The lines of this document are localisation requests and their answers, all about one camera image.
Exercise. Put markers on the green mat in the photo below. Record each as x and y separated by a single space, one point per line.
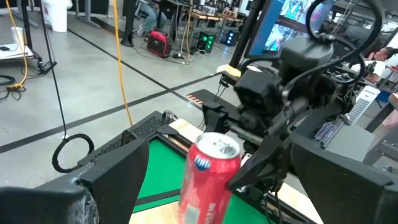
168 130

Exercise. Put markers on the person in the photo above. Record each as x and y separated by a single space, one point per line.
150 17
381 56

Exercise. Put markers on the black orange striped floor mat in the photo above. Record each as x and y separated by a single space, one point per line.
211 98

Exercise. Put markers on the black computer blue lights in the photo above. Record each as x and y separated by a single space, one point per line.
230 37

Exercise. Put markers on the white ribbed device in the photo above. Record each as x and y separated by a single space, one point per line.
363 102

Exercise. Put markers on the wooden workbench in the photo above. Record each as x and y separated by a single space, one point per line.
214 17

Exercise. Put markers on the black vertical post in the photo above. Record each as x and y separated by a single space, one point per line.
248 31

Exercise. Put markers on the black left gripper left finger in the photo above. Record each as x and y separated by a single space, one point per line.
118 180

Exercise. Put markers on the black computer green lights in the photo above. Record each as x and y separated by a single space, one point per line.
206 42

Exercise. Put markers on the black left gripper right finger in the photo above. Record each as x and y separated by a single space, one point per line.
342 186

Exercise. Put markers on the small white table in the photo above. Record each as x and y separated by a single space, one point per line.
14 51

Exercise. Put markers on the grey keyboard stand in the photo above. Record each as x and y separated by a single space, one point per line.
351 143

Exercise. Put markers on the light wooden side board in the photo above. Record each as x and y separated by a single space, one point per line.
186 129

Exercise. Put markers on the red black portable box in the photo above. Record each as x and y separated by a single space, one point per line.
159 43

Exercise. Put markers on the black floor stand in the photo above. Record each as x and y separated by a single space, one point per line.
46 66

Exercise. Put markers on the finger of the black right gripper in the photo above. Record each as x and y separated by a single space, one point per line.
214 119
261 161

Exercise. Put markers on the flat computer monitor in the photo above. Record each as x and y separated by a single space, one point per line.
280 34

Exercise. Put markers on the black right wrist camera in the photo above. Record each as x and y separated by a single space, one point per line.
258 91

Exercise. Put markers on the black keyboard with blue keys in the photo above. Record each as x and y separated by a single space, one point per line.
326 132

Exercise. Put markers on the red Fanta soda can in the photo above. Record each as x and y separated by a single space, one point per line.
208 174

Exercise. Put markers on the white bucket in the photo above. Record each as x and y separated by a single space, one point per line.
57 14

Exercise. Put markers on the yellow tape tag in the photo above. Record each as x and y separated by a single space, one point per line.
231 71

